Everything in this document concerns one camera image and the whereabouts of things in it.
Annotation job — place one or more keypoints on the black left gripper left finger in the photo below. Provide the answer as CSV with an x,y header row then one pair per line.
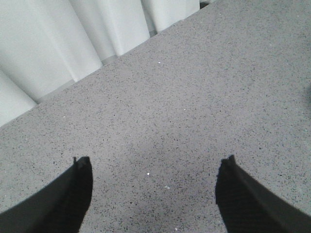
x,y
59,207

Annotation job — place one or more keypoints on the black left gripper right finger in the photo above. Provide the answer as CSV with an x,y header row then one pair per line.
x,y
246,206

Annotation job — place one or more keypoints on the light grey pleated curtain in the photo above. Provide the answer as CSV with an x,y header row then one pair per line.
x,y
47,45

